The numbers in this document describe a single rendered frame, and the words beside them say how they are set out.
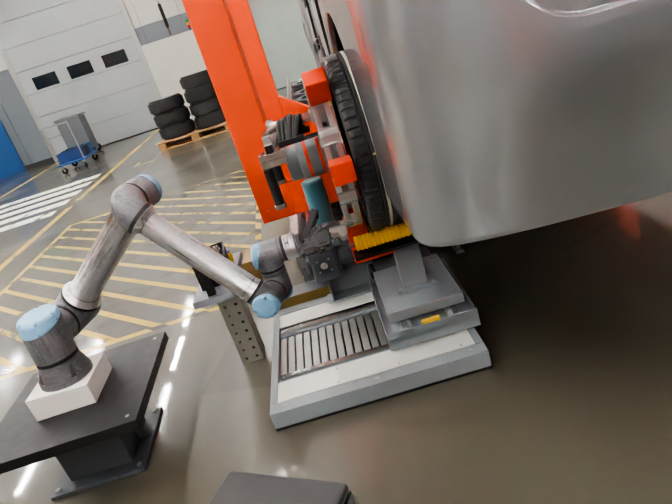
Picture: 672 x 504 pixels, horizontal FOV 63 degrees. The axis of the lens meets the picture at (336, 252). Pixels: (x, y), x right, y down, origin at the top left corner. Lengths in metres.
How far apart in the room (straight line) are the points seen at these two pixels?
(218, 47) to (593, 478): 2.05
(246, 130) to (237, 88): 0.18
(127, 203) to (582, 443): 1.56
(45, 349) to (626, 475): 1.88
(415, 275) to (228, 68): 1.17
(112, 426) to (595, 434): 1.52
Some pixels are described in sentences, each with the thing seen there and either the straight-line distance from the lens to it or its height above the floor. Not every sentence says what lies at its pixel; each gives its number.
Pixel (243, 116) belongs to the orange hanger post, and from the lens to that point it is 2.50.
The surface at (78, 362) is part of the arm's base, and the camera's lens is 2.26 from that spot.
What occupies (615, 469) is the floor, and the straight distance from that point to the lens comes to 1.76.
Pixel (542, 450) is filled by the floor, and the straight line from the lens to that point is 1.81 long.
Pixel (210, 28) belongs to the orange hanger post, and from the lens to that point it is 2.49.
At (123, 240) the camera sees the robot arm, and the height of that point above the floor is 0.80.
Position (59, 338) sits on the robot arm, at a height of 0.56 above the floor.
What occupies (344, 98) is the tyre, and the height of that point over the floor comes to 1.06.
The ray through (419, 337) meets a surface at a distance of 2.15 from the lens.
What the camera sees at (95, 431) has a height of 0.30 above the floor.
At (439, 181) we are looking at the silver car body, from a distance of 1.18.
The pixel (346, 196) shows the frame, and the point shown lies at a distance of 1.85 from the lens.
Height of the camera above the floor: 1.30
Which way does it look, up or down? 22 degrees down
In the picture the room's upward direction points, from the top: 18 degrees counter-clockwise
